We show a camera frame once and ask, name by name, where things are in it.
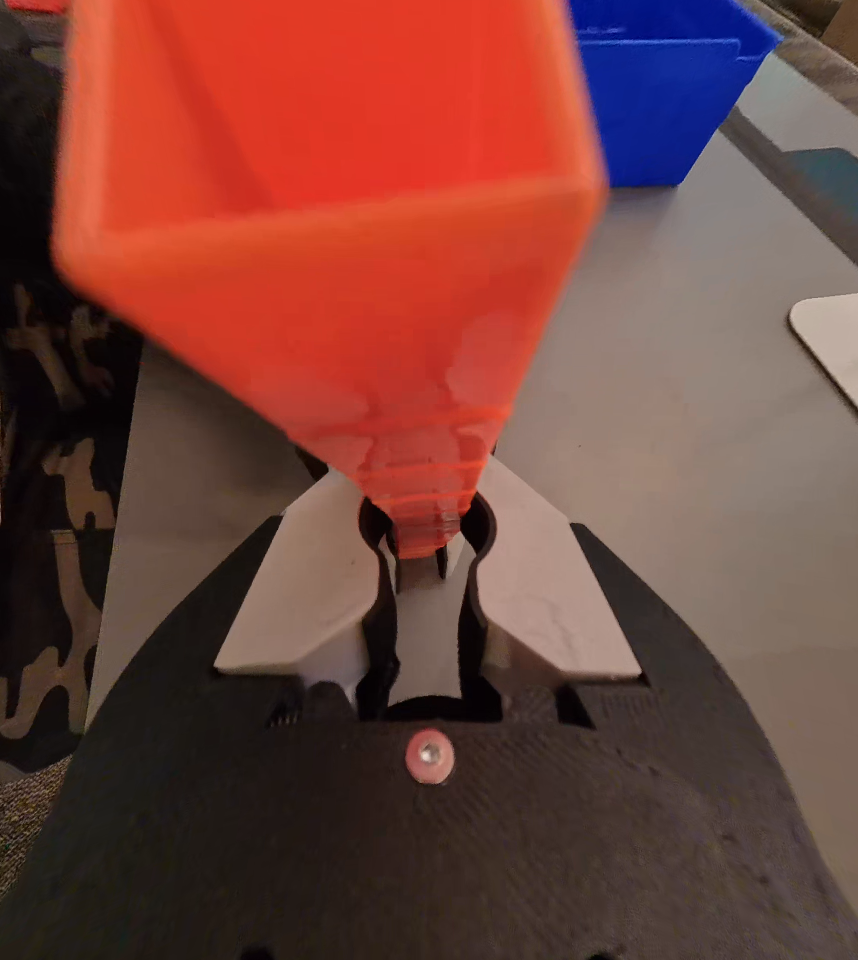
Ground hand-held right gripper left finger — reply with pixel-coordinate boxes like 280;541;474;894
215;468;400;699

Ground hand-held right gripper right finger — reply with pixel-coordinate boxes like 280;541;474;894
459;458;646;699

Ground blue plastic bin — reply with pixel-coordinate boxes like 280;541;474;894
566;0;784;190

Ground person's camouflage pants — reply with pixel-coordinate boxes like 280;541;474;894
0;282;146;792

